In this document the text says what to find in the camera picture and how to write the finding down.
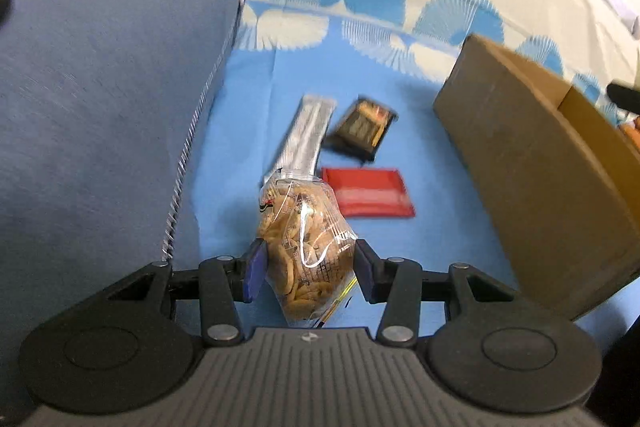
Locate blue sofa armrest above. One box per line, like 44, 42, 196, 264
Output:
1, 0, 240, 424

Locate silver foil snack bar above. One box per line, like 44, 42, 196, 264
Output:
262, 94, 337, 183

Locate clear bag of small cookies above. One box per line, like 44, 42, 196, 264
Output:
257, 169, 357, 327

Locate brown cardboard box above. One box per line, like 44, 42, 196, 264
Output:
434, 35, 639, 319

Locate dark cracker snack packet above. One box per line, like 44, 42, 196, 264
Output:
322, 95, 398, 162

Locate small red flat packet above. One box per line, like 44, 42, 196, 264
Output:
321, 167, 416, 218

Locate blue fan-pattern sofa cover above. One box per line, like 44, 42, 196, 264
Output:
169, 0, 640, 358

